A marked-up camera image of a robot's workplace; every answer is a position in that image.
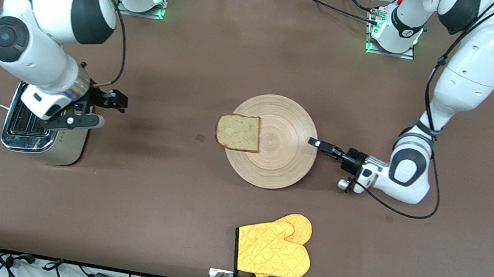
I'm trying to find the round wooden plate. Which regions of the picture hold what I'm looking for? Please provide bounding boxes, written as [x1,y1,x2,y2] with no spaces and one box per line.
[220,89,324,195]

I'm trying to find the chrome two-slot toaster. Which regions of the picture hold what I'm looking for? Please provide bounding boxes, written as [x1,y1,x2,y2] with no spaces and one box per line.
[0,79,96,170]

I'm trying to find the slice of bread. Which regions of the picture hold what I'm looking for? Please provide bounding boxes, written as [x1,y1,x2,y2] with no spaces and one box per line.
[213,111,264,154]

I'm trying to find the yellow quilted oven mitt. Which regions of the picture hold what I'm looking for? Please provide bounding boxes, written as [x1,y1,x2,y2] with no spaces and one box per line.
[230,214,316,277]
[252,208,315,277]

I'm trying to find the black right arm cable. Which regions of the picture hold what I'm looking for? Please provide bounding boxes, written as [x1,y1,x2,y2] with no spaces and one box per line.
[45,0,135,91]

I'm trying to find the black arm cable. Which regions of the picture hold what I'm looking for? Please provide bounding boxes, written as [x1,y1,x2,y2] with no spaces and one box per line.
[347,0,494,230]
[45,0,135,91]

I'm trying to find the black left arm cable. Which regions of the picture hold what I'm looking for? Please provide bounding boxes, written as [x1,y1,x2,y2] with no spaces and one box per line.
[347,0,494,230]

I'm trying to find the black cable on table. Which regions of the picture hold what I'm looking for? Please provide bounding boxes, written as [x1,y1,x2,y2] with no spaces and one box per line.
[289,0,382,26]

